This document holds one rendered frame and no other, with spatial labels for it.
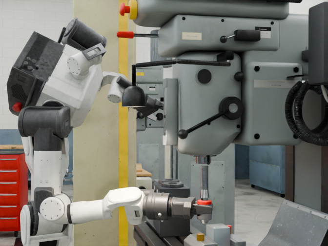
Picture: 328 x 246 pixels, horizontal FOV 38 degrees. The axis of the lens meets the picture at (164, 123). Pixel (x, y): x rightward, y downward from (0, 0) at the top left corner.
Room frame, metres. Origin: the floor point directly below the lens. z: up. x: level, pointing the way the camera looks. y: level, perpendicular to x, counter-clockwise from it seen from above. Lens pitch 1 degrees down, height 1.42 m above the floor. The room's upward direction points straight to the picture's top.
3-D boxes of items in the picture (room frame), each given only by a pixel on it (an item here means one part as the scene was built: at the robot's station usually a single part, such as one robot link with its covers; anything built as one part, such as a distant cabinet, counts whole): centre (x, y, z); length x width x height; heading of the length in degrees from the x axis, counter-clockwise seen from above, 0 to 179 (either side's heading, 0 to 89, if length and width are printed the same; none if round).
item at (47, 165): (1.58, 0.38, 1.21); 0.13 x 0.12 x 0.22; 0
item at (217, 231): (1.39, -0.16, 1.08); 0.06 x 0.05 x 0.06; 16
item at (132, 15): (1.48, 0.10, 1.76); 0.06 x 0.02 x 0.06; 13
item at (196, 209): (1.50, -0.12, 1.14); 0.06 x 0.02 x 0.03; 78
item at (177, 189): (1.95, -0.03, 1.07); 0.22 x 0.12 x 0.20; 8
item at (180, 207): (1.55, -0.04, 1.13); 0.13 x 0.12 x 0.10; 168
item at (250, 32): (1.41, -0.22, 1.66); 0.12 x 0.04 x 0.04; 103
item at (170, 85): (1.50, -0.02, 1.45); 0.04 x 0.04 x 0.21; 13
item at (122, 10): (1.47, 0.12, 1.76); 0.04 x 0.03 x 0.04; 13
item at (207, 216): (1.53, -0.13, 1.13); 0.05 x 0.05 x 0.05
